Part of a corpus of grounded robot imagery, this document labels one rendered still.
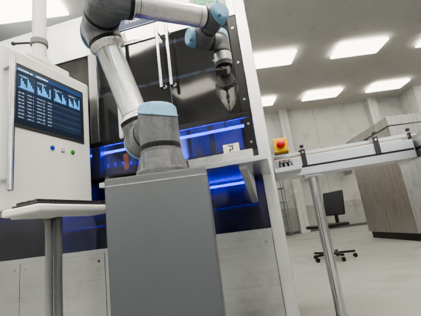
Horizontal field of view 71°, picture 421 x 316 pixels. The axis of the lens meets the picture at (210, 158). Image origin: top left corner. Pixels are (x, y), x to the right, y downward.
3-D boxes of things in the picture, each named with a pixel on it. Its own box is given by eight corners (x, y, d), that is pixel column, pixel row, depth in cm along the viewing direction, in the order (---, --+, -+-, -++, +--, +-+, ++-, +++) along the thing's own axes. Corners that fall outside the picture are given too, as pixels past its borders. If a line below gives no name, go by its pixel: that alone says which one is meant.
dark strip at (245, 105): (248, 150, 153) (227, 18, 171) (257, 148, 152) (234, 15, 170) (247, 150, 152) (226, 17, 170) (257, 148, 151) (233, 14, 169)
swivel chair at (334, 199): (350, 254, 422) (336, 191, 442) (364, 259, 366) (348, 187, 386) (309, 258, 429) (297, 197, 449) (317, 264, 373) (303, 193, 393)
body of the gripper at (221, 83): (238, 93, 125) (234, 68, 128) (235, 84, 117) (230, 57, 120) (220, 97, 127) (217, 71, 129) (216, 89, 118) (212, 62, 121)
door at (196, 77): (175, 126, 166) (165, 35, 179) (250, 111, 157) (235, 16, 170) (175, 126, 165) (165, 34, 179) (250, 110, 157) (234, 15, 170)
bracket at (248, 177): (252, 202, 146) (248, 177, 149) (258, 202, 146) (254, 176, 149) (244, 199, 114) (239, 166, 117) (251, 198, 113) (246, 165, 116)
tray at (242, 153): (209, 179, 150) (208, 172, 151) (260, 170, 145) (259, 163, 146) (188, 168, 118) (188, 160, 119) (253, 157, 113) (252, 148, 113)
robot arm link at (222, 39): (205, 35, 128) (222, 39, 132) (208, 57, 126) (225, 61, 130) (213, 24, 122) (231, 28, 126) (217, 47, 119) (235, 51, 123)
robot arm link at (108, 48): (141, 155, 89) (77, -5, 92) (129, 167, 101) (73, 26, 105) (176, 145, 95) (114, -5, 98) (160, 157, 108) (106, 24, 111)
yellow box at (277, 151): (274, 155, 155) (272, 142, 156) (289, 153, 153) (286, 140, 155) (274, 152, 148) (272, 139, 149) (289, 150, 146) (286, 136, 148)
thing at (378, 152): (275, 179, 155) (270, 150, 159) (275, 182, 170) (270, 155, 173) (419, 156, 141) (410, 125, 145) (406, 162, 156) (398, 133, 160)
